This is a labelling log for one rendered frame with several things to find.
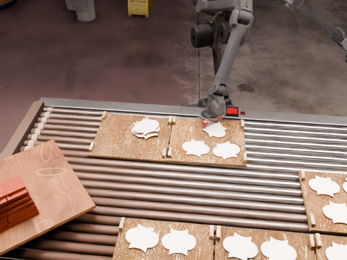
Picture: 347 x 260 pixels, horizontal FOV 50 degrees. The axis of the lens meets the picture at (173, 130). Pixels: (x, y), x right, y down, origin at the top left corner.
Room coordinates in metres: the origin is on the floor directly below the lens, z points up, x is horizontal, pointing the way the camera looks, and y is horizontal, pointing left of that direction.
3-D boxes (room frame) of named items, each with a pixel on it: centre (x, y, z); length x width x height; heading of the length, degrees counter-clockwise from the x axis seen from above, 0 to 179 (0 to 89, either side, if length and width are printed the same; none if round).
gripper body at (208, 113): (1.61, -0.21, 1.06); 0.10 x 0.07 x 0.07; 125
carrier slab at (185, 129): (1.49, -0.19, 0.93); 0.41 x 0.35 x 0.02; 85
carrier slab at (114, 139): (1.53, 0.23, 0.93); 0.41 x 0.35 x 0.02; 84
